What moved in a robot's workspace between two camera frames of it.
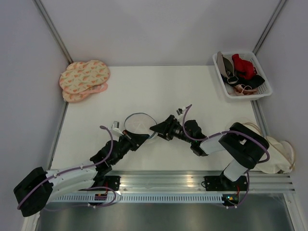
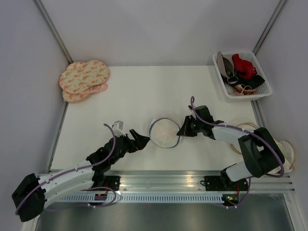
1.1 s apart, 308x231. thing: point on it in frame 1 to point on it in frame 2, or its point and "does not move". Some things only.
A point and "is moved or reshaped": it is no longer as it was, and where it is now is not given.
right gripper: (166, 128) to (185, 131)
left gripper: (136, 140) does not move
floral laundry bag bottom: (78, 97) does not move
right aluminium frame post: (268, 26) does not move
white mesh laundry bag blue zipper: (140, 123) is moved or reshaped
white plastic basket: (263, 90) does not move
